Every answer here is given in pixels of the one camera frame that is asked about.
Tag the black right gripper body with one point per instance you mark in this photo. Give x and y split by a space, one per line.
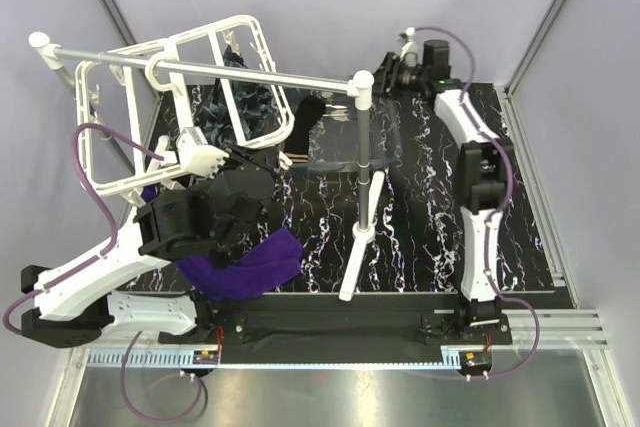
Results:
400 78

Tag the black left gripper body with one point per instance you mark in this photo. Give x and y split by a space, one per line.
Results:
236 156

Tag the dark patterned sock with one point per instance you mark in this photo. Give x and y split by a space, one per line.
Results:
255 105

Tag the black striped sock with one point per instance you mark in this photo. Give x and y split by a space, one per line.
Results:
310 111

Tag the purple fleece sock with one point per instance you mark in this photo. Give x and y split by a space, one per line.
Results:
250 272

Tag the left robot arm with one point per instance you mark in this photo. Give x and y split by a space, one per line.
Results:
79 302

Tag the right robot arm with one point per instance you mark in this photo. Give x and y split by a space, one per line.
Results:
483 177

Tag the metal hanging rack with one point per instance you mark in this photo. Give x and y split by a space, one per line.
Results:
359 88

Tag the clear plastic bin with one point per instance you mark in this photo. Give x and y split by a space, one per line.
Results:
334 141

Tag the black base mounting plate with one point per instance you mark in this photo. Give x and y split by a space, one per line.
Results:
305 329

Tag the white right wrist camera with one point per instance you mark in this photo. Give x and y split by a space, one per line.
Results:
409 52

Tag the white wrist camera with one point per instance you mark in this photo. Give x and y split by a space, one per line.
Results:
192 155
409 52

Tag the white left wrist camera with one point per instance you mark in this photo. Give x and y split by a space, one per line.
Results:
192 155

